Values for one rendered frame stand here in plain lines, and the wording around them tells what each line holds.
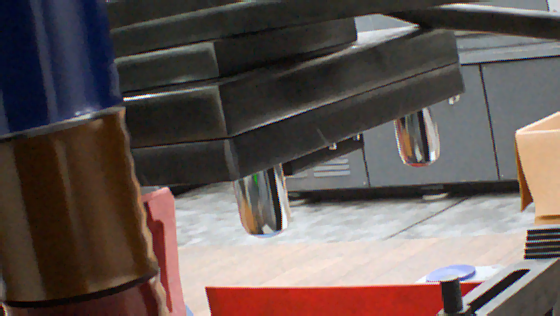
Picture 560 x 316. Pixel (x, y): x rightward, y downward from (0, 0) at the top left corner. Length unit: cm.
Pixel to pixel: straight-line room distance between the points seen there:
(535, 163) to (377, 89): 244
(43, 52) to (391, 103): 32
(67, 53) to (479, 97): 556
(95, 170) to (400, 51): 33
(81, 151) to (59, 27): 3
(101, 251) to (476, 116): 558
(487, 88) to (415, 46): 519
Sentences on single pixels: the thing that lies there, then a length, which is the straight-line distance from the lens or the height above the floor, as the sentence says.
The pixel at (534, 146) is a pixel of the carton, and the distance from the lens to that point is 296.
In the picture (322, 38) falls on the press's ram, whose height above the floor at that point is 115.
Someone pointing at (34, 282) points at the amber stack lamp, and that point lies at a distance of 25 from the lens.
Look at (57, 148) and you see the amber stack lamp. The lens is 25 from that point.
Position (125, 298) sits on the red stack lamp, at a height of 112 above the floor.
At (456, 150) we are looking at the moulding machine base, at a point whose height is 24.
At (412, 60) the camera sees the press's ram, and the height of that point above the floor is 113.
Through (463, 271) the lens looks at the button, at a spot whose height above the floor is 94.
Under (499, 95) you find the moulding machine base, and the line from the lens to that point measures 573.
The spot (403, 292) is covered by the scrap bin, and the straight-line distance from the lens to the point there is 85.
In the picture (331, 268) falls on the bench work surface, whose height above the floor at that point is 90.
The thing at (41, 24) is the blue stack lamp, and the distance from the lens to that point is 24.
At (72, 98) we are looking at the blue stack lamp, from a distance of 25.
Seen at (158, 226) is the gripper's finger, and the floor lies 106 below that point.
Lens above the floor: 117
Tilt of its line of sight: 8 degrees down
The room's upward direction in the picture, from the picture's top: 11 degrees counter-clockwise
